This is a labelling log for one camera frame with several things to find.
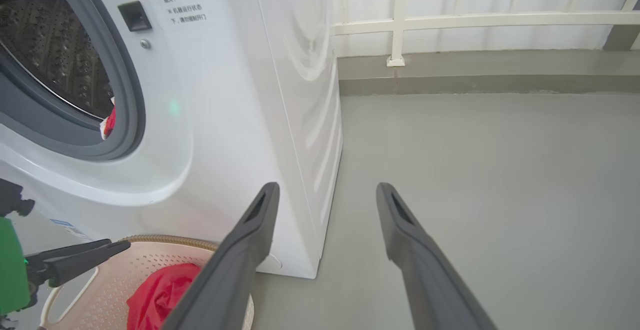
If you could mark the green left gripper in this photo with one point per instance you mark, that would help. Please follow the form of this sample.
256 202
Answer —
12 270

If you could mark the red Bulls 23 jersey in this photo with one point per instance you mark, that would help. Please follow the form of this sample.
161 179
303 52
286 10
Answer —
160 295

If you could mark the perforated steel washer drum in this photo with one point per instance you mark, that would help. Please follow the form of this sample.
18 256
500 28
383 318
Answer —
55 45

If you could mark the blue energy label sticker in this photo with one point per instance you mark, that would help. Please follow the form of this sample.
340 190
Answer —
72 230

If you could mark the white front-load washing machine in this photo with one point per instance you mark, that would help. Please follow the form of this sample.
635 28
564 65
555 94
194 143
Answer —
240 120

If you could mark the white metal railing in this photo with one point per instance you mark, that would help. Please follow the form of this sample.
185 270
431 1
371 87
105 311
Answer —
400 20

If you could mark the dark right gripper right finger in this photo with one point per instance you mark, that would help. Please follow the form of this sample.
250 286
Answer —
425 280

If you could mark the red shorts with white stripe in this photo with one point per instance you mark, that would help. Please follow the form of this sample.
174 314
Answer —
110 122

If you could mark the grey rubber door seal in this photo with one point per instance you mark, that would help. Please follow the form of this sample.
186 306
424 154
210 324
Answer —
127 80

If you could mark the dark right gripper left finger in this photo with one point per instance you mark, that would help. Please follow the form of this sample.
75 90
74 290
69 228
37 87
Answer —
235 270

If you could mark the cream perforated laundry basket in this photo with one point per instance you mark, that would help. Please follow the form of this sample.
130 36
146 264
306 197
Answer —
110 280

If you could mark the black door latch socket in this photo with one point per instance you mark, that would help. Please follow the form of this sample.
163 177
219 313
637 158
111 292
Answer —
134 16

